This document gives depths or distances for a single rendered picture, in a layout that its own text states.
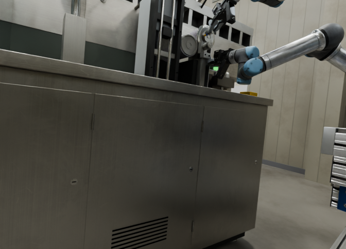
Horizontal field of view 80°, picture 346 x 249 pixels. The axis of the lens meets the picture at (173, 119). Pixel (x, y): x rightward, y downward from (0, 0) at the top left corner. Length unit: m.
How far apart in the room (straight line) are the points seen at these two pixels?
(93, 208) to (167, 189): 0.30
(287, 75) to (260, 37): 0.90
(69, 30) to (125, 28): 0.47
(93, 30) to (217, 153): 1.00
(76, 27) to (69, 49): 0.11
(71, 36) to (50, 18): 0.31
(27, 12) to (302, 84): 3.47
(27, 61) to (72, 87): 0.13
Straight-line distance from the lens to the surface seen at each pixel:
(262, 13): 4.47
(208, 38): 1.37
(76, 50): 1.09
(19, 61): 0.71
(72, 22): 1.12
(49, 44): 1.35
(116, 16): 1.48
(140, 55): 1.29
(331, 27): 1.20
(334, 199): 0.92
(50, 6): 1.41
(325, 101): 3.38
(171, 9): 1.15
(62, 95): 0.73
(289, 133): 3.79
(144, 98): 0.81
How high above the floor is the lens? 0.78
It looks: 2 degrees down
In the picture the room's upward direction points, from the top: 5 degrees clockwise
